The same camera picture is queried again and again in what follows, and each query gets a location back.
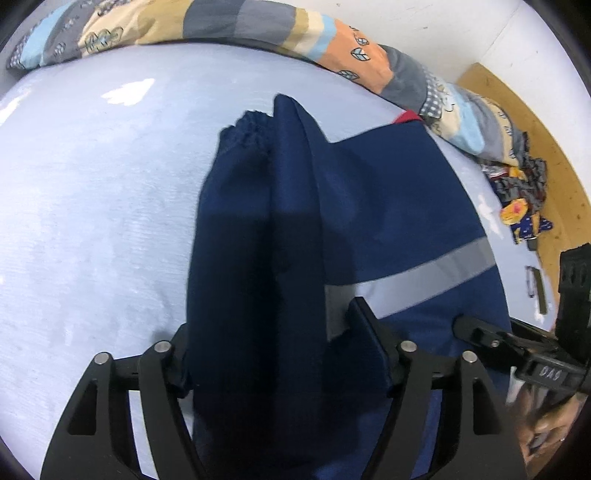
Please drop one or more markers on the light blue bed sheet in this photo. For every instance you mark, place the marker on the light blue bed sheet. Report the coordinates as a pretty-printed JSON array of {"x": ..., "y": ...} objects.
[{"x": 92, "y": 207}]

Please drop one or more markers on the navy work jacket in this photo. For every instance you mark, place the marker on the navy work jacket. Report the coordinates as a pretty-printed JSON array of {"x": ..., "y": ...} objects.
[{"x": 383, "y": 198}]

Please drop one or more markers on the pile of patterned clothes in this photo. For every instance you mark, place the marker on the pile of patterned clothes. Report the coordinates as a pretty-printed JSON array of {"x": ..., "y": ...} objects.
[{"x": 521, "y": 203}]

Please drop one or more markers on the patterned patchwork quilt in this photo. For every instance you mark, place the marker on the patterned patchwork quilt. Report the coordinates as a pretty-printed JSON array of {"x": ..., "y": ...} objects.
[{"x": 286, "y": 27}]

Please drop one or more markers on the person's right hand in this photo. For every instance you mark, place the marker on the person's right hand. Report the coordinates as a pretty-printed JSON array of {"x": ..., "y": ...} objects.
[{"x": 549, "y": 429}]

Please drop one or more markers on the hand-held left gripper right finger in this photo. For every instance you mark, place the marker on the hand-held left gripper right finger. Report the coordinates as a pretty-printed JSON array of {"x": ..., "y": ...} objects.
[{"x": 370, "y": 344}]

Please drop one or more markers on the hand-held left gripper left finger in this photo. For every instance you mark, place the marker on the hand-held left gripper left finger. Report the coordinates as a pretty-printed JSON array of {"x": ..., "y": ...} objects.
[{"x": 178, "y": 367}]

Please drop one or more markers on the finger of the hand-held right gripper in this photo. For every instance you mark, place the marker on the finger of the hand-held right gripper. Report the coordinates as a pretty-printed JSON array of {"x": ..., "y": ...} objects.
[{"x": 489, "y": 339}]

